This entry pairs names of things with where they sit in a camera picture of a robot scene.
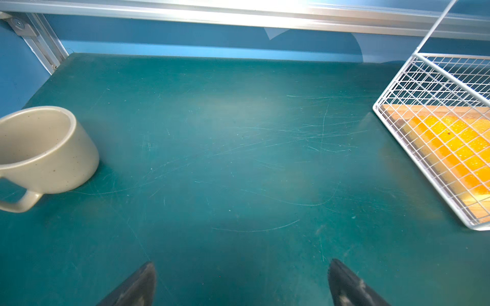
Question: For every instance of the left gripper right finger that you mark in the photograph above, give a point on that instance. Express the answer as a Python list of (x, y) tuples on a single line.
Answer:
[(347, 288)]

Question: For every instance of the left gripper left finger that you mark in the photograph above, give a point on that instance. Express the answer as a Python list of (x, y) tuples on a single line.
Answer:
[(138, 289)]

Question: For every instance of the orange sponge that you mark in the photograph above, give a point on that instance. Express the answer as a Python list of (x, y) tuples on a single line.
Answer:
[(458, 151)]

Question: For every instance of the white wire wooden shelf rack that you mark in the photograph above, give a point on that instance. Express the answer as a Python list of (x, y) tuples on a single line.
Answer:
[(437, 108)]

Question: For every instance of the beige ceramic mug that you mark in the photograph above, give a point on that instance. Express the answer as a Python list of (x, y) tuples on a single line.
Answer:
[(46, 151)]

